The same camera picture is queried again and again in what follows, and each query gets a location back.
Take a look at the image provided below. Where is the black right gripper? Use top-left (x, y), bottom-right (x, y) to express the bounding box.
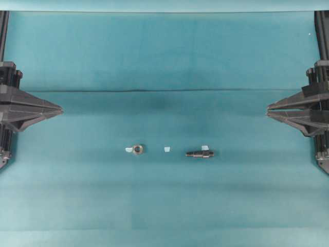
top-left (267, 60), bottom-right (328, 172)

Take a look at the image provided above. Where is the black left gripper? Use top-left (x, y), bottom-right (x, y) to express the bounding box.
top-left (1, 62), bottom-right (63, 169)

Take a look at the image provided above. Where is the dark threaded metal shaft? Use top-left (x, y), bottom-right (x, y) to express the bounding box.
top-left (186, 150), bottom-right (214, 158)

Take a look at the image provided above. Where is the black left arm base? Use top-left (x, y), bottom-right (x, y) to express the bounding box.
top-left (0, 11), bottom-right (10, 62)

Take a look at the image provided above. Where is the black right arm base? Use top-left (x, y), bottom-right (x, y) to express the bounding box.
top-left (314, 10), bottom-right (329, 60)

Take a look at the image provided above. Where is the right tape marker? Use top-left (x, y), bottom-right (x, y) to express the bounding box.
top-left (202, 145), bottom-right (209, 151)

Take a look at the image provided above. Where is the left tape marker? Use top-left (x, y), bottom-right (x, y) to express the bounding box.
top-left (125, 147), bottom-right (133, 153)

